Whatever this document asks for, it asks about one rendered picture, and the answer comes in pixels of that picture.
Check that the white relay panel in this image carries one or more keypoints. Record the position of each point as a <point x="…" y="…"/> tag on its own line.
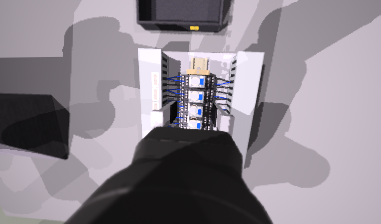
<point x="156" y="67"/>

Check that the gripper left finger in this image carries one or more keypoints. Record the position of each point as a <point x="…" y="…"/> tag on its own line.
<point x="164" y="116"/>

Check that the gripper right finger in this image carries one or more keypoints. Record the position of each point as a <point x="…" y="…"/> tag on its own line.
<point x="221" y="120"/>

